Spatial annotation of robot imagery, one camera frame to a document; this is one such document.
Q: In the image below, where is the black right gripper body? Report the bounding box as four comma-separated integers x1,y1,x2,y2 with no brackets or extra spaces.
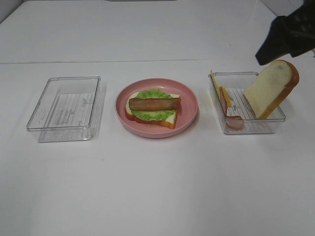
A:
269,0,315,58

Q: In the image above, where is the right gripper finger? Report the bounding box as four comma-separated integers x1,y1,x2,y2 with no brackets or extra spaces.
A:
255,24,291,65

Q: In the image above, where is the yellow cheese slice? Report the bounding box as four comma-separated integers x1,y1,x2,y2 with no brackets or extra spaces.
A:
210,70,232,107

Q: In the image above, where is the pink bacon strip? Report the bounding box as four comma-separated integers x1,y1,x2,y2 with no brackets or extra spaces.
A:
219,86,245,130

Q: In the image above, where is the bread slice from tray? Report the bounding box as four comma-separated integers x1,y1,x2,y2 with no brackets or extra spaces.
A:
125,89,181,129

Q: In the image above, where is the green lettuce leaf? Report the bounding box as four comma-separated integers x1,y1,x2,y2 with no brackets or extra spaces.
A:
126,88,180,123

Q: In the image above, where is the dark brown bacon strip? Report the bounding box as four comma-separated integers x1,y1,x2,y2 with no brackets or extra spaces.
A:
128,97,181,111

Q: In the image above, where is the bread slice in right tray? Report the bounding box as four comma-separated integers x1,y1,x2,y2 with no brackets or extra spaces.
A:
244,59,299,119

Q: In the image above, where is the right clear plastic tray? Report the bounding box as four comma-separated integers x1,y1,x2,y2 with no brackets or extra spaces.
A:
209,72,286,135

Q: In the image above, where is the clear plastic tray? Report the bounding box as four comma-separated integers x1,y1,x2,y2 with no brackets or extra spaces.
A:
209,72,286,135
26,76,106,143

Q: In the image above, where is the pink round plate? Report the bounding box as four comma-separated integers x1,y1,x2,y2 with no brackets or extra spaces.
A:
115,78,198,138

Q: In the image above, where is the left clear plastic tray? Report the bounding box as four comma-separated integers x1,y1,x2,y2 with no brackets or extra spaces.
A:
26,76,106,143

